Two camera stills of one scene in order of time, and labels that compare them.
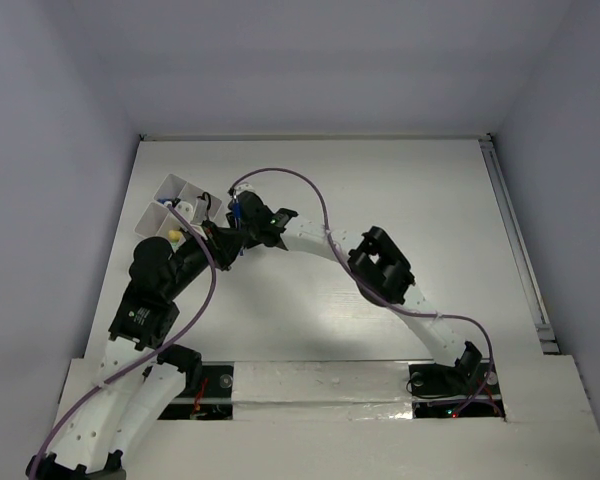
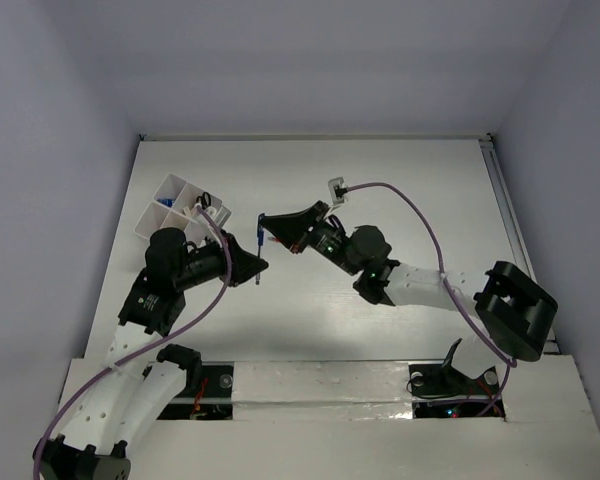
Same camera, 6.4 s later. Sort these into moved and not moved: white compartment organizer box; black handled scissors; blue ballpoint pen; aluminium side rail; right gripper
Moved: blue ballpoint pen; right gripper
Not moved: black handled scissors; aluminium side rail; white compartment organizer box
